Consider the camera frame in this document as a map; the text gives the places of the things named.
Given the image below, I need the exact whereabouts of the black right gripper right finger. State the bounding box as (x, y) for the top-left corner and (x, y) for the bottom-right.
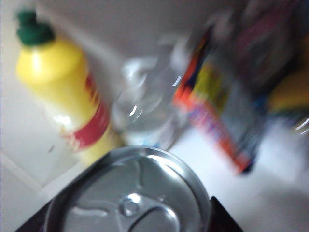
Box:
(209, 195), (244, 232)

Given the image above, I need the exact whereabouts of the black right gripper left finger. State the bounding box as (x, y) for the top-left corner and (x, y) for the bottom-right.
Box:
(14, 205), (50, 232)

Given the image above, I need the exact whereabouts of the red white beverage can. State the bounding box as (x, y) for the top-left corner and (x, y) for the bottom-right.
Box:
(44, 146), (213, 232)

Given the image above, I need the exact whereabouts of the orange blue snack packet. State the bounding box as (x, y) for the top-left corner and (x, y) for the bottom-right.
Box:
(171, 31), (258, 175)

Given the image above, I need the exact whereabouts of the clear pump bottle blue label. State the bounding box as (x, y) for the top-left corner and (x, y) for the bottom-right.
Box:
(112, 55), (191, 150)

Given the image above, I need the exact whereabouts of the yellow detergent bottle green cap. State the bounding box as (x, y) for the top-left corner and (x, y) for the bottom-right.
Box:
(14, 9), (123, 167)

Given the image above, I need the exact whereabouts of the pink white packet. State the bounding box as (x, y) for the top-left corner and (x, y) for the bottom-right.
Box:
(212, 0), (309, 83)

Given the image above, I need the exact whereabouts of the yellow sponge scrubber blue handle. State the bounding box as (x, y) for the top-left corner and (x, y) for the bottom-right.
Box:
(267, 70), (309, 116)

